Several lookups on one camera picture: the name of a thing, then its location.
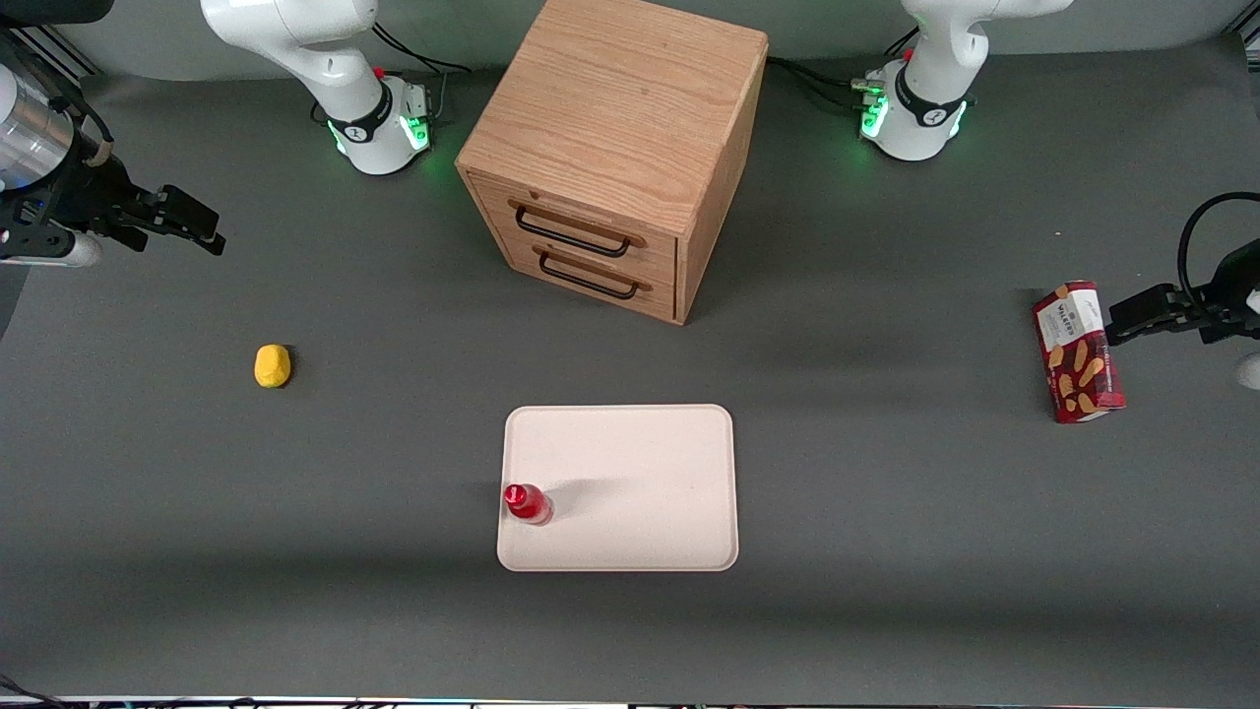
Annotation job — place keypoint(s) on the red coke bottle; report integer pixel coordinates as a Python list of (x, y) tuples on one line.
[(525, 502)]

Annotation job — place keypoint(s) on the yellow lemon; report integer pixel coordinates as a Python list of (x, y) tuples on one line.
[(272, 365)]

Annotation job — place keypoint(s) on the beige rectangular tray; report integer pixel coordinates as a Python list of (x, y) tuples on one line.
[(640, 463)]

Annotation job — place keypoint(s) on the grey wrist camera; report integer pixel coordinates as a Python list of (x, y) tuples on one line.
[(1251, 371), (54, 248)]

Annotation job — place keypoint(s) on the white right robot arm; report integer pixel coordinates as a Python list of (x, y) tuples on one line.
[(346, 91)]

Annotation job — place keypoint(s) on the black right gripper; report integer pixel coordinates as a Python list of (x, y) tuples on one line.
[(83, 190)]

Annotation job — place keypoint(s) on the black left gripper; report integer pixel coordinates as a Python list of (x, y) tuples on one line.
[(1229, 286)]

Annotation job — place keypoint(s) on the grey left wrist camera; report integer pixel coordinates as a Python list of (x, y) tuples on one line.
[(1251, 371)]

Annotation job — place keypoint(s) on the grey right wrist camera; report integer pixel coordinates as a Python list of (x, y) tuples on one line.
[(54, 248)]

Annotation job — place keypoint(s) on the red shortbread cookie box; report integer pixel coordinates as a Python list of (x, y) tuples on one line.
[(1078, 354)]

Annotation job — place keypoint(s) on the aluminium frame rail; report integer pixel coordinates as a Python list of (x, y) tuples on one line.
[(59, 57)]

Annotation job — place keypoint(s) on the oak wooden drawer cabinet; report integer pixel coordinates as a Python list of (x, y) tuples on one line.
[(630, 128)]

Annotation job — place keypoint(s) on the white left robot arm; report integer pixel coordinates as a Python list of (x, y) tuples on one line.
[(930, 98)]

